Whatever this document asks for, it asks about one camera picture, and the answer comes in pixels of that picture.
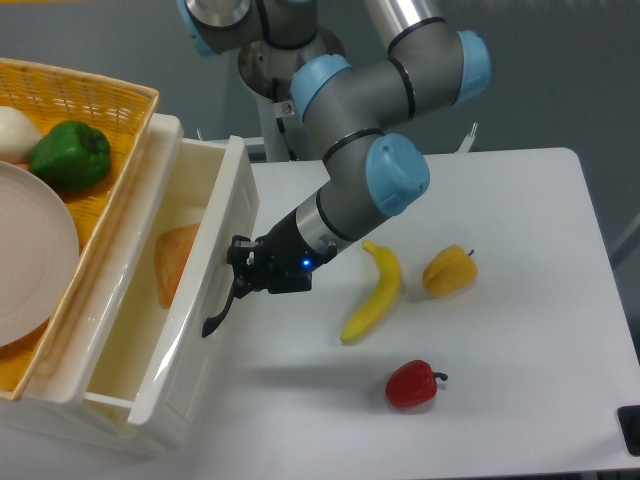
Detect white top drawer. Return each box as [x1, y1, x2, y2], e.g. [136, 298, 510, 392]
[82, 136, 259, 455]

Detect beige round plate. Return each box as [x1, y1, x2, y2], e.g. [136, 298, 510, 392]
[1, 162, 79, 346]

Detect yellow banana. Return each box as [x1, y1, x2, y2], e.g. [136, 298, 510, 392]
[340, 240, 402, 344]

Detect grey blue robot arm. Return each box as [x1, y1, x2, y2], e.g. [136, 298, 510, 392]
[178, 1, 491, 298]

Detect white table bracket right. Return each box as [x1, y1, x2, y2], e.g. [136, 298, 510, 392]
[456, 122, 479, 154]

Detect green bell pepper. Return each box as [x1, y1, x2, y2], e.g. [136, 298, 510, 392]
[28, 120, 111, 192]

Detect white drawer cabinet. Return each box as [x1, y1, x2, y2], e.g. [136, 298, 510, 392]
[1, 114, 185, 454]

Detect black drawer handle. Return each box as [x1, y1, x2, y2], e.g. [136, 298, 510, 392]
[201, 266, 237, 338]

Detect black object at edge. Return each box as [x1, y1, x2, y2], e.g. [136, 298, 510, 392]
[617, 405, 640, 457]

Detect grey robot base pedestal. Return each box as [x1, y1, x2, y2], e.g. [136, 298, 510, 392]
[238, 27, 344, 162]

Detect yellow woven basket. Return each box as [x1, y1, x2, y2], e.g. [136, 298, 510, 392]
[1, 58, 159, 401]

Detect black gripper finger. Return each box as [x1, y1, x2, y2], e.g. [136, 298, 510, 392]
[232, 264, 253, 299]
[226, 235, 256, 265]

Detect yellow bell pepper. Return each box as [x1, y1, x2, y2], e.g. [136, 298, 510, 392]
[422, 244, 478, 297]

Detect red bell pepper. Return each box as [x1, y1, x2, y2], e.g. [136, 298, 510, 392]
[385, 359, 449, 408]

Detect triangular toast bread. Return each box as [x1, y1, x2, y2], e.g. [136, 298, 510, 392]
[153, 223, 200, 308]

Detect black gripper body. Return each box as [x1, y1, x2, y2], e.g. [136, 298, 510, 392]
[250, 210, 313, 294]

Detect white onion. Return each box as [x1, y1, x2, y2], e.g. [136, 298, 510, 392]
[0, 106, 42, 164]

